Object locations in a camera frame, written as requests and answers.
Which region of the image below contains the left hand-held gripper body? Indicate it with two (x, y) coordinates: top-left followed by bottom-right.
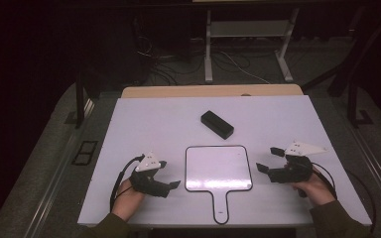
(128, 151), (173, 199)

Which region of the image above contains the person's left hand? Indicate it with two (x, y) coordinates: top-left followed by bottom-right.
(110, 178), (147, 223)

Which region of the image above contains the bundle of black floor cables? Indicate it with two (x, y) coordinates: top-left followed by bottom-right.
(132, 16), (210, 86)

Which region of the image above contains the black upright stand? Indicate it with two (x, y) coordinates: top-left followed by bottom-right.
(63, 70), (95, 130)
(345, 78), (375, 130)

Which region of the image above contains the black floor socket frame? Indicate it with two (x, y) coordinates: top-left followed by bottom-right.
(70, 140), (99, 167)

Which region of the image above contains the long black right gripper cable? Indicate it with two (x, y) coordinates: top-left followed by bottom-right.
(342, 169), (378, 234)

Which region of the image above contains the black slanted beam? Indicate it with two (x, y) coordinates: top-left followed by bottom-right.
(302, 6), (381, 97)

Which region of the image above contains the white floor cable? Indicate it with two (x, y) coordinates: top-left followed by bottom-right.
(217, 49), (273, 85)

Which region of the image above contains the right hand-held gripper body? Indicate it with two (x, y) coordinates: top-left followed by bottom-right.
(267, 141), (329, 185)

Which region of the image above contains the white metal stand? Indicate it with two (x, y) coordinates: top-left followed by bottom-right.
(203, 7), (301, 84)

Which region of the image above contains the person's right hand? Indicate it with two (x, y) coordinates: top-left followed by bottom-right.
(291, 166), (337, 208)

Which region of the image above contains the white paddle whiteboard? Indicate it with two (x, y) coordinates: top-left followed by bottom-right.
(184, 144), (254, 225)

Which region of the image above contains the black eraser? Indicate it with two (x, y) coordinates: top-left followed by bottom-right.
(199, 109), (235, 141)

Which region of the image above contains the wooden table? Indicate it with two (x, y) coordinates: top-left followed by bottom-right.
(121, 83), (305, 99)

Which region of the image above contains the short black right gripper cable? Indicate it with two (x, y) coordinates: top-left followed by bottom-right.
(312, 161), (338, 200)

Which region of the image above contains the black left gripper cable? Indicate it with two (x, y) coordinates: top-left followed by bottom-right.
(109, 153), (146, 213)

